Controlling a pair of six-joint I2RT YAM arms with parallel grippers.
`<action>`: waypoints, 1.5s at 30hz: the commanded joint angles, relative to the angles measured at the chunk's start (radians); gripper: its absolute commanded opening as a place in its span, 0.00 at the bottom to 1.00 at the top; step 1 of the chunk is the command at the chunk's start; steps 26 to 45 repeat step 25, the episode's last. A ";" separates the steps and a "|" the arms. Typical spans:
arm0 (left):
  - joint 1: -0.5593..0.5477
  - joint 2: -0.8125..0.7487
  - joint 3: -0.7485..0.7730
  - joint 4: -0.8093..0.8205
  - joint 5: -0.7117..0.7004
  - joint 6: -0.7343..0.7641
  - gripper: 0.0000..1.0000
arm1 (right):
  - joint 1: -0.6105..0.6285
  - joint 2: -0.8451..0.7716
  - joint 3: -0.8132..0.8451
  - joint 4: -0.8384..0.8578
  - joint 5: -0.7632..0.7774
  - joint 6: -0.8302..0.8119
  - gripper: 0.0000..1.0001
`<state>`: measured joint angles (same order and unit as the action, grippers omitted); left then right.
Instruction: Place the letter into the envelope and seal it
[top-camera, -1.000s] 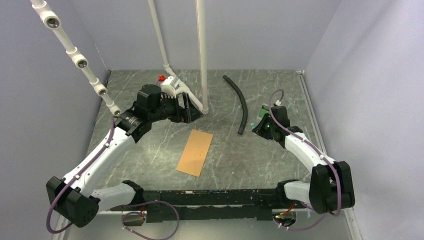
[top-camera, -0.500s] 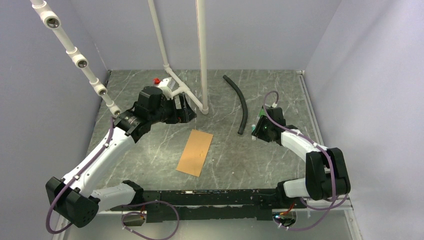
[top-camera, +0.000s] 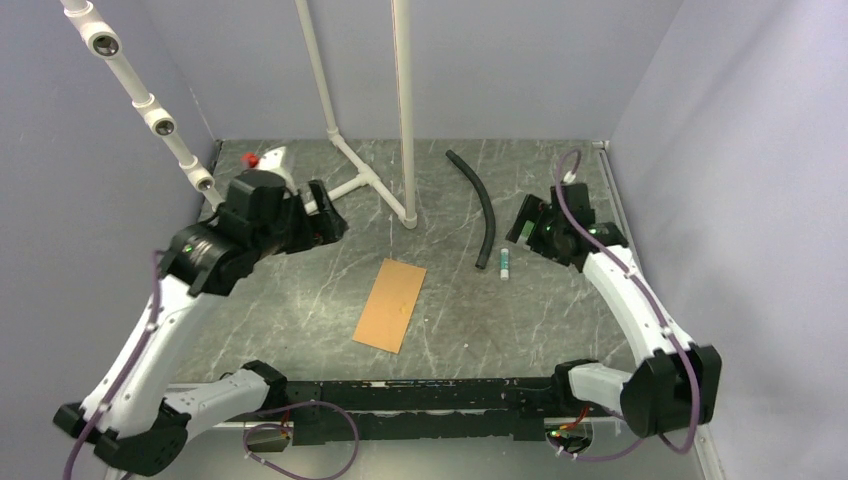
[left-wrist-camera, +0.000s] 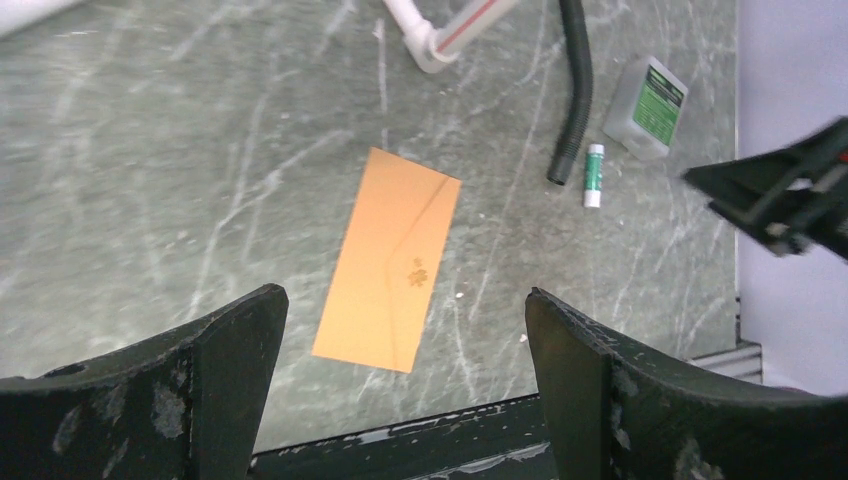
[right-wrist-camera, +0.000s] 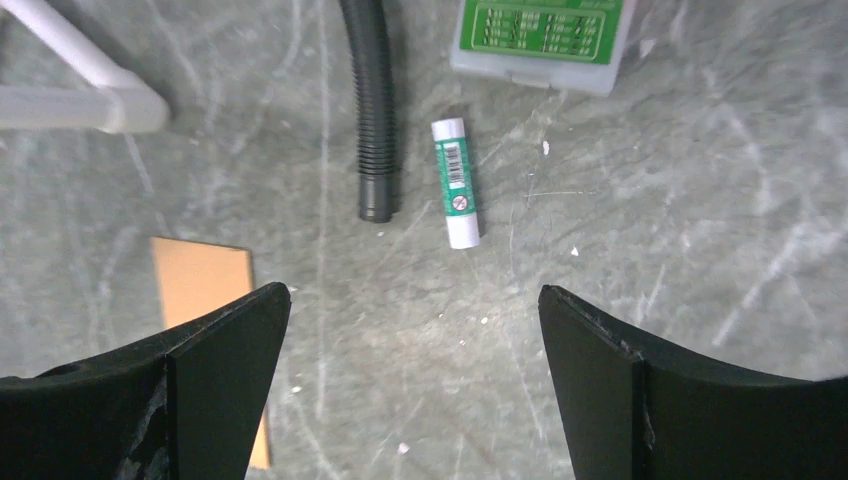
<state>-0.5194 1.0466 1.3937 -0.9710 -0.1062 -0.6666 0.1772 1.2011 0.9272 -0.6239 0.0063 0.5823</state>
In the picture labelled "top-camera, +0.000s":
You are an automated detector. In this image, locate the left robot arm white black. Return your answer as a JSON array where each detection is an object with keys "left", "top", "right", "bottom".
[{"left": 53, "top": 168, "right": 347, "bottom": 477}]

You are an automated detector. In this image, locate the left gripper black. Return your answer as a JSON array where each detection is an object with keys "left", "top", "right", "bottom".
[{"left": 251, "top": 178, "right": 347, "bottom": 261}]

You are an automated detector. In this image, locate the green white glue stick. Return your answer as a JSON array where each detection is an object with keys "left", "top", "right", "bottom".
[{"left": 499, "top": 248, "right": 510, "bottom": 281}]

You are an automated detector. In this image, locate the aluminium frame rail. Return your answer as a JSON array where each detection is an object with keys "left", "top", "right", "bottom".
[{"left": 592, "top": 140, "right": 662, "bottom": 342}]

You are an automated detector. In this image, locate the brown paper envelope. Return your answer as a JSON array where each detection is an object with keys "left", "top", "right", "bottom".
[{"left": 352, "top": 259, "right": 427, "bottom": 354}]

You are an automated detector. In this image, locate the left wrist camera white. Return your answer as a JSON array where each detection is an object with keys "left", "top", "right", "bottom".
[{"left": 241, "top": 146, "right": 297, "bottom": 193}]

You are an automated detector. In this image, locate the black foam tube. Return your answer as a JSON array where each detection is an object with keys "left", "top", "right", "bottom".
[{"left": 445, "top": 150, "right": 496, "bottom": 270}]

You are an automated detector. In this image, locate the green white small box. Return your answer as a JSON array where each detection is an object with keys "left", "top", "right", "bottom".
[{"left": 521, "top": 221, "right": 535, "bottom": 237}]

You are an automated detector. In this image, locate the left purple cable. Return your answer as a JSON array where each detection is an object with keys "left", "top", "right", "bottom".
[{"left": 61, "top": 248, "right": 167, "bottom": 480}]

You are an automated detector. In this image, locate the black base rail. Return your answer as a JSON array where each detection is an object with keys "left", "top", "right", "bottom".
[{"left": 219, "top": 377, "right": 614, "bottom": 446}]

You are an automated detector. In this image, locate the white PVC pipe frame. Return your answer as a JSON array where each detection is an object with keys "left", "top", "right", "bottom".
[{"left": 60, "top": 0, "right": 419, "bottom": 233}]

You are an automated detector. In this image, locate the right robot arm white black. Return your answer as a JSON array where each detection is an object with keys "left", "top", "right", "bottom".
[{"left": 506, "top": 183, "right": 722, "bottom": 438}]

